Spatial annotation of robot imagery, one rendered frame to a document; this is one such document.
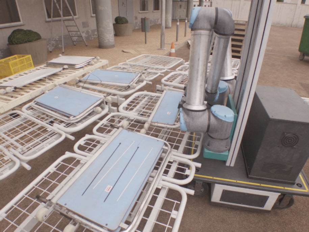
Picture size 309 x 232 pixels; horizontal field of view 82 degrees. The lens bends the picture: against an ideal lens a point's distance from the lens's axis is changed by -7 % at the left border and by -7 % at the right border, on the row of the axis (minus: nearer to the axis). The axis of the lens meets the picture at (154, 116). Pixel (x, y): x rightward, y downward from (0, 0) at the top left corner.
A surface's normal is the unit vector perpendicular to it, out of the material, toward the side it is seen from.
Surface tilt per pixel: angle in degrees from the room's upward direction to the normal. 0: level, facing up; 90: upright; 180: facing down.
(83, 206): 5
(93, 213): 5
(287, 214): 0
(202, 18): 81
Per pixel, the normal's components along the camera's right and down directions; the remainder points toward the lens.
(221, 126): -0.12, 0.50
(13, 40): -0.04, 0.22
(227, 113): 0.08, -0.86
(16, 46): -0.03, 0.66
